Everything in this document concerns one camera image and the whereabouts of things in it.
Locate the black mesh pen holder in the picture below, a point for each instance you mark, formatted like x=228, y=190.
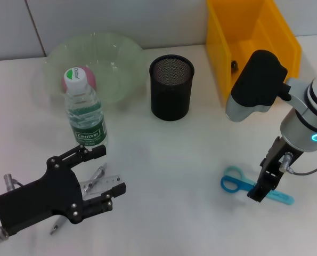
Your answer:
x=171, y=90

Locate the pink peach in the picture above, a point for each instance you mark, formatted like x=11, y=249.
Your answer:
x=90, y=77

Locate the green plastic wrapper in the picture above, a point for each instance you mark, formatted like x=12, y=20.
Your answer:
x=235, y=66

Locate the yellow plastic bin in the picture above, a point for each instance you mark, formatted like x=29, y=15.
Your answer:
x=219, y=40

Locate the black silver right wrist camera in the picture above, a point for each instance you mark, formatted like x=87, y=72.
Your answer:
x=256, y=80

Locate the clear plastic ruler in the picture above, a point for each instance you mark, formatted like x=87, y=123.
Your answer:
x=110, y=181

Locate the green glass fruit plate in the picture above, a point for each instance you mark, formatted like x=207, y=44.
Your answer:
x=115, y=58

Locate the blue scissors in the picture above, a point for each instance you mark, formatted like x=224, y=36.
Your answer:
x=228, y=184

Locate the clear plastic water bottle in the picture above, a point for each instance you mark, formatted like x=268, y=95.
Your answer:
x=85, y=106

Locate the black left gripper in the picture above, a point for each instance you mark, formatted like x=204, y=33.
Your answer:
x=41, y=197

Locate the grey mechanical pen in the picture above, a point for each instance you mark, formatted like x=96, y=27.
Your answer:
x=99, y=173

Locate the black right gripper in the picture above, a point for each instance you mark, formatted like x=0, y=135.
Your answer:
x=278, y=157

